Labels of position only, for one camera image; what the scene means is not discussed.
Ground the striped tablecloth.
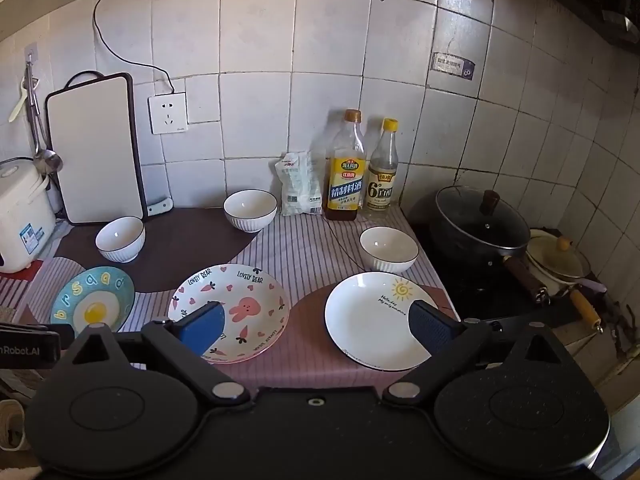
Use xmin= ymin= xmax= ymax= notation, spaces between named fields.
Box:
xmin=0 ymin=205 xmax=461 ymax=391

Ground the clear vinegar bottle yellow cap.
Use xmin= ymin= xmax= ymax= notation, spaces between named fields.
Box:
xmin=364 ymin=117 xmax=399 ymax=217

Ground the white salt bag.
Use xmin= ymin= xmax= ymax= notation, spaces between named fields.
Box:
xmin=274 ymin=151 xmax=323 ymax=217

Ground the white plate with sun print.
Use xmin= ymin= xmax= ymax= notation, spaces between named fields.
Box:
xmin=324 ymin=272 xmax=458 ymax=372

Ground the black wok with glass lid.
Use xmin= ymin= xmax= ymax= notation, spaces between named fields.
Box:
xmin=434 ymin=185 xmax=551 ymax=308

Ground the wall sticker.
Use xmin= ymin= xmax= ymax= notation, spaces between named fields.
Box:
xmin=431 ymin=52 xmax=476 ymax=78

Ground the white rice paddle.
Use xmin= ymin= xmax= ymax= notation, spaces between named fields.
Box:
xmin=9 ymin=77 xmax=31 ymax=123

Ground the range hood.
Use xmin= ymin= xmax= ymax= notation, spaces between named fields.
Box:
xmin=597 ymin=0 xmax=640 ymax=56

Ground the white cutting board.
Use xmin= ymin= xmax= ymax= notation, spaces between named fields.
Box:
xmin=45 ymin=71 xmax=147 ymax=225

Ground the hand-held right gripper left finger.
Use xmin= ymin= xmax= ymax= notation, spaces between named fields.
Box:
xmin=61 ymin=301 xmax=252 ymax=408

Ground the cooking wine bottle yellow label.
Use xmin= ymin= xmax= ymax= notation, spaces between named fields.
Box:
xmin=325 ymin=108 xmax=365 ymax=222

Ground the black power cable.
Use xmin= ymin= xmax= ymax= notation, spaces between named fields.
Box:
xmin=92 ymin=0 xmax=468 ymax=96

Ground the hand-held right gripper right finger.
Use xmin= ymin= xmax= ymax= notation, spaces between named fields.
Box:
xmin=382 ymin=300 xmax=572 ymax=407

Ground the metal ladle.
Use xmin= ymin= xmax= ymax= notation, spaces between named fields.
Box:
xmin=26 ymin=60 xmax=64 ymax=173

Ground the black gas stove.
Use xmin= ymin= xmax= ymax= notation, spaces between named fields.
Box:
xmin=407 ymin=200 xmax=601 ymax=331

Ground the pink rabbit print plate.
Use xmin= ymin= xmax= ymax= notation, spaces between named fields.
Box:
xmin=167 ymin=263 xmax=291 ymax=365

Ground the blue fried egg print plate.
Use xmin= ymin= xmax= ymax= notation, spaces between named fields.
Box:
xmin=50 ymin=266 xmax=136 ymax=333

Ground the white rice cooker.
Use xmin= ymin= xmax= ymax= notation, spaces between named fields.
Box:
xmin=0 ymin=157 xmax=58 ymax=275

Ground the white ribbed bowl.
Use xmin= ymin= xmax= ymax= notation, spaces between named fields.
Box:
xmin=359 ymin=226 xmax=420 ymax=275
xmin=223 ymin=189 xmax=278 ymax=233
xmin=95 ymin=216 xmax=146 ymax=264

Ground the white wall socket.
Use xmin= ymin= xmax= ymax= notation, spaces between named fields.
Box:
xmin=147 ymin=91 xmax=189 ymax=135

